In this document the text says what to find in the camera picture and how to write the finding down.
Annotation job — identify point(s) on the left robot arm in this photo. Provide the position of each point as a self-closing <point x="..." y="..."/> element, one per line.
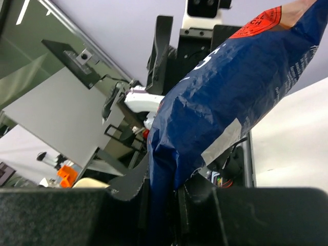
<point x="139" y="106"/>

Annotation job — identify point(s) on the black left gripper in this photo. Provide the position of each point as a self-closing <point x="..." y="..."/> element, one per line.
<point x="165" y="71"/>

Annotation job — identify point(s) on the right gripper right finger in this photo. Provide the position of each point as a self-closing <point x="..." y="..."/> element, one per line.
<point x="252" y="216"/>

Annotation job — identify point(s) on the aluminium mounting rail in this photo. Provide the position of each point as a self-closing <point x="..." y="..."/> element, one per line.
<point x="249" y="176"/>

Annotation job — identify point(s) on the blue Burts spicy chilli bag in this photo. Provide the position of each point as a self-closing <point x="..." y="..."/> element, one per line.
<point x="226" y="95"/>

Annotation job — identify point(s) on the black left base bracket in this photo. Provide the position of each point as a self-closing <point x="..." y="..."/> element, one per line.
<point x="227" y="170"/>

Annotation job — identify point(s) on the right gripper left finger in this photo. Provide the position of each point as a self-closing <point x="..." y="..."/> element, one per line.
<point x="116" y="215"/>

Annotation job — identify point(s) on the orange plastic part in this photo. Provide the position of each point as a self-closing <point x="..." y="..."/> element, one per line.
<point x="68" y="176"/>

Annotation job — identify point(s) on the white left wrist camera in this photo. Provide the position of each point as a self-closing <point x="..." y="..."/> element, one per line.
<point x="204" y="14"/>

